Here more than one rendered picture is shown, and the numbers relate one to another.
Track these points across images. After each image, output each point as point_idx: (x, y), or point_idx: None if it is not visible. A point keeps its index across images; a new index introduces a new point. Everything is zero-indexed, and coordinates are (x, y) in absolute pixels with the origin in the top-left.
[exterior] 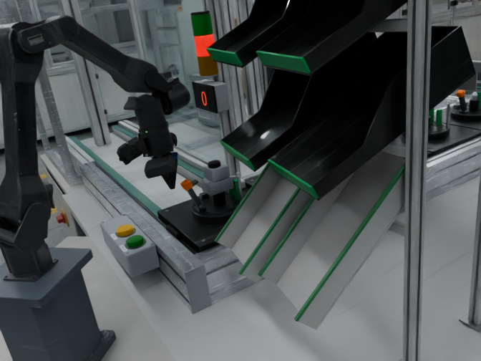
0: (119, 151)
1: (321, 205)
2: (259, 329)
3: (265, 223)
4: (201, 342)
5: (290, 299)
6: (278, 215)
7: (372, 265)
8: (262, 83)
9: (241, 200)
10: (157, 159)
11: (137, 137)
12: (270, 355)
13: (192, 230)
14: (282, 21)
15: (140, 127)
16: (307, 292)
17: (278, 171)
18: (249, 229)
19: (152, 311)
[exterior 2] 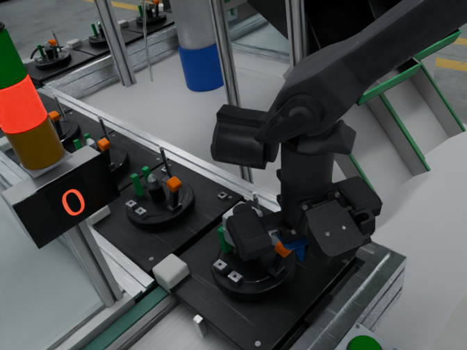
0: (357, 239)
1: None
2: (393, 233)
3: (361, 155)
4: (436, 271)
5: (426, 153)
6: (394, 115)
7: (274, 182)
8: (299, 32)
9: (351, 157)
10: (354, 191)
11: (321, 210)
12: (420, 218)
13: (316, 278)
14: None
15: (329, 180)
16: (425, 136)
17: (420, 57)
18: None
19: (419, 341)
